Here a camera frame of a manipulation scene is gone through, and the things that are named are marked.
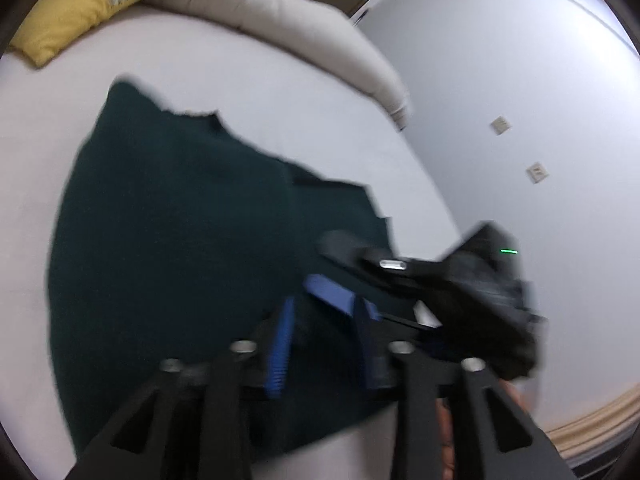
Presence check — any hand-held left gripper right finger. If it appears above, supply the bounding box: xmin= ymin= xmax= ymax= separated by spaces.
xmin=350 ymin=296 xmax=578 ymax=480

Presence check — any beige duvet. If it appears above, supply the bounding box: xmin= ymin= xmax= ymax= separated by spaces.
xmin=145 ymin=0 xmax=408 ymax=131

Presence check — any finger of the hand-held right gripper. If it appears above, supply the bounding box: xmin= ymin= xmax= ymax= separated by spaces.
xmin=304 ymin=274 xmax=357 ymax=319
xmin=317 ymin=230 xmax=441 ymax=291

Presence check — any bed with white sheet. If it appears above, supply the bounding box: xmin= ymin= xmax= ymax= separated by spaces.
xmin=0 ymin=2 xmax=463 ymax=480

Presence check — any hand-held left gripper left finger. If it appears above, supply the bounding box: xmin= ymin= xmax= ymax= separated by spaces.
xmin=62 ymin=296 xmax=301 ymax=480

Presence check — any dark green sweater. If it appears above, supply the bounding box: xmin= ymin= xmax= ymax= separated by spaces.
xmin=47 ymin=80 xmax=451 ymax=463

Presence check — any yellow pillow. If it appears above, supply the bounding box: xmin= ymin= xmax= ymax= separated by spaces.
xmin=9 ymin=0 xmax=203 ymax=67

